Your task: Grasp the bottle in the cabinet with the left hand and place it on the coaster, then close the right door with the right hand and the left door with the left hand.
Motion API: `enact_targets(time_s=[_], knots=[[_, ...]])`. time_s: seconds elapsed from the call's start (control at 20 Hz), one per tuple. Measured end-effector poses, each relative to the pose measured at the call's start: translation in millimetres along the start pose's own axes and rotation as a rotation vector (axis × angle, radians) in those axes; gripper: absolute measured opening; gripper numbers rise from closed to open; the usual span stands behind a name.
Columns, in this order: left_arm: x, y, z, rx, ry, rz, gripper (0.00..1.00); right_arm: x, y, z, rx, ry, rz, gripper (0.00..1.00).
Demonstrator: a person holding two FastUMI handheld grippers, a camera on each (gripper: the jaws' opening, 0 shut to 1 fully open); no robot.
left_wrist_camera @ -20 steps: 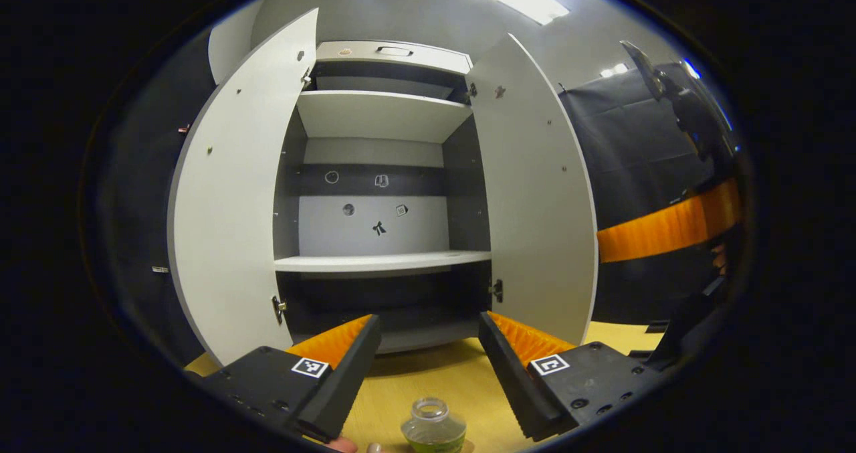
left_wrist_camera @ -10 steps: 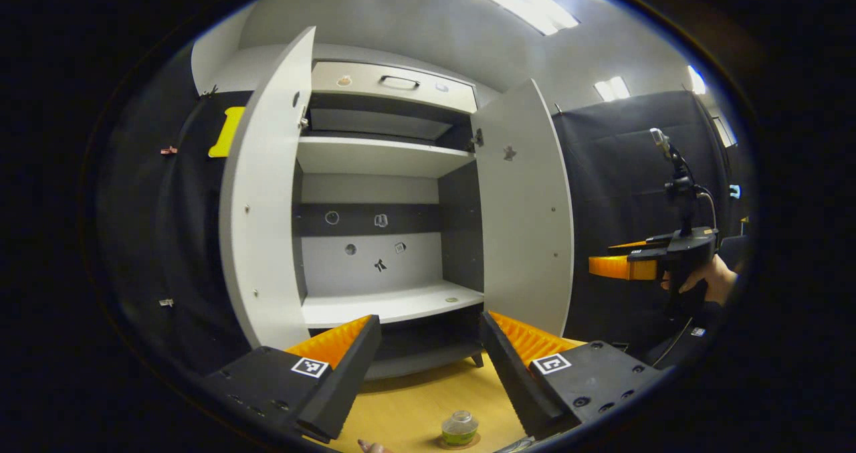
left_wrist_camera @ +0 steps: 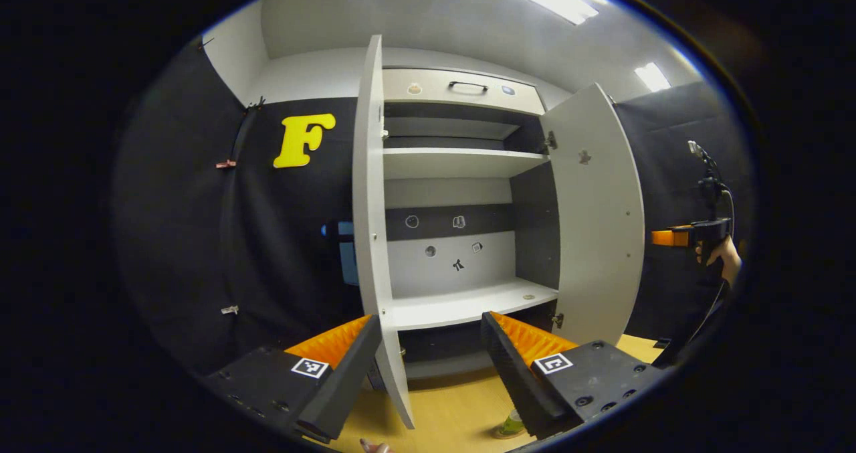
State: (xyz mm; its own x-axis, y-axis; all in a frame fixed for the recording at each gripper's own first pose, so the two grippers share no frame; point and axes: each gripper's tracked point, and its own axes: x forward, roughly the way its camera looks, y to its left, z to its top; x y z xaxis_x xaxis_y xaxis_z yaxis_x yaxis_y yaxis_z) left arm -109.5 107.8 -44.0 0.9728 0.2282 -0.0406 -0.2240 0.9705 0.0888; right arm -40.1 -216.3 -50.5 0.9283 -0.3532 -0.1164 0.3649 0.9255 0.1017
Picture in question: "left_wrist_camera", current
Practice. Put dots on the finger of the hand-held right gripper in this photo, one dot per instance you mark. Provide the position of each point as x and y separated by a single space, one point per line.
669 238

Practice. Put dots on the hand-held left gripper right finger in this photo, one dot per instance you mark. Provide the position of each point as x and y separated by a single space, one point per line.
518 379

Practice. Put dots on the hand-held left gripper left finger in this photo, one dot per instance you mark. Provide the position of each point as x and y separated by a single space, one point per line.
341 386

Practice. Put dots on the clear bottle with green label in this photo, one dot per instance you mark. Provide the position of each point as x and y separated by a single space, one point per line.
513 423

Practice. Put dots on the grey white cabinet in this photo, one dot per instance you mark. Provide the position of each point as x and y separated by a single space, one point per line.
535 225

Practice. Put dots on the white cabinet shelf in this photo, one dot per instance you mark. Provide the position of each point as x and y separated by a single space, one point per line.
455 164

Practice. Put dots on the beige cabinet drawer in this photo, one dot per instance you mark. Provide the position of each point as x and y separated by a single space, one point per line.
461 102

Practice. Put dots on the black backdrop cloth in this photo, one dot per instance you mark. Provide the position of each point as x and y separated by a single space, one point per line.
187 239
675 172

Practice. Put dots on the small pale pink object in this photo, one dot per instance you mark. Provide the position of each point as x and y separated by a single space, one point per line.
374 447

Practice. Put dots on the small ceiling light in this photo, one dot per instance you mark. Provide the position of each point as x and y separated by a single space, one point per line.
652 76

